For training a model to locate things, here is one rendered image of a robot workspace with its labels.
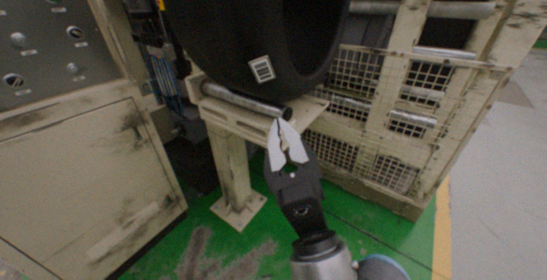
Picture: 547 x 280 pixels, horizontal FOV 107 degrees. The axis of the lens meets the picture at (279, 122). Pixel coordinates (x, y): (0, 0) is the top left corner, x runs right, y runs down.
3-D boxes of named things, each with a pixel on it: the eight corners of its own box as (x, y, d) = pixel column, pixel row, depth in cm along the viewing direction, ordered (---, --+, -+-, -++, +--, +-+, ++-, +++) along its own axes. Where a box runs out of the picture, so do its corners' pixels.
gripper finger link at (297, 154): (282, 125, 41) (295, 170, 38) (275, 116, 35) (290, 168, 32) (297, 120, 40) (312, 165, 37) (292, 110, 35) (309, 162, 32)
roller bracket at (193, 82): (190, 104, 72) (183, 77, 66) (260, 72, 99) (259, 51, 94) (196, 106, 70) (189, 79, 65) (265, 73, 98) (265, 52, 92)
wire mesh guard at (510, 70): (272, 143, 139) (270, 35, 101) (274, 142, 140) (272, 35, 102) (423, 210, 97) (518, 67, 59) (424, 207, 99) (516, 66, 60)
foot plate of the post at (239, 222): (209, 209, 131) (208, 205, 128) (239, 182, 149) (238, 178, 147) (240, 232, 118) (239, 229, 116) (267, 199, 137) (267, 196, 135)
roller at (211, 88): (199, 81, 69) (210, 79, 73) (201, 94, 71) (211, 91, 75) (286, 109, 53) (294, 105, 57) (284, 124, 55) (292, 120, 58)
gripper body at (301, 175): (278, 175, 40) (297, 243, 36) (267, 174, 32) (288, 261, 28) (315, 165, 39) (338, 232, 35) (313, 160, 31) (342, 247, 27)
